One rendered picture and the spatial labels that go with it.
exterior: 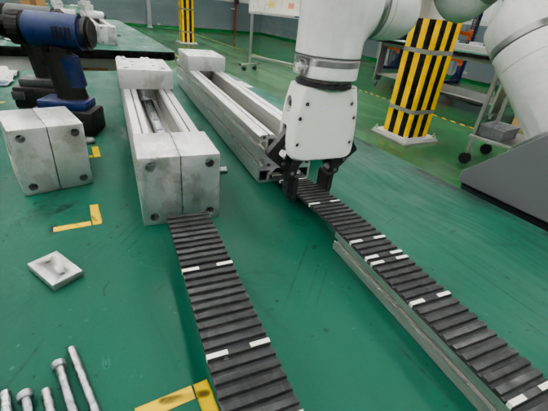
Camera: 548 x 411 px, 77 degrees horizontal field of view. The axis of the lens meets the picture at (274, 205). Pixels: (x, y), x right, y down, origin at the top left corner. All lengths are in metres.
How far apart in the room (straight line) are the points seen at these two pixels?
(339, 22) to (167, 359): 0.38
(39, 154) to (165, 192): 0.20
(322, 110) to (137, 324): 0.32
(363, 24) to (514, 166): 0.39
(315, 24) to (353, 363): 0.36
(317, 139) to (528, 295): 0.31
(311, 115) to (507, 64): 0.45
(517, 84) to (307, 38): 0.46
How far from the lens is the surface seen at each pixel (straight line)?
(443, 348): 0.35
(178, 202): 0.47
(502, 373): 0.34
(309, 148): 0.47
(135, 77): 0.83
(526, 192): 0.72
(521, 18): 0.82
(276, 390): 0.27
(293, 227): 0.48
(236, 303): 0.32
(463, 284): 0.47
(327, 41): 0.44
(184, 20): 10.67
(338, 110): 0.48
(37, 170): 0.58
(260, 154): 0.57
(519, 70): 0.79
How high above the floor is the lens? 1.04
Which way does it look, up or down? 30 degrees down
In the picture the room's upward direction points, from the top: 6 degrees clockwise
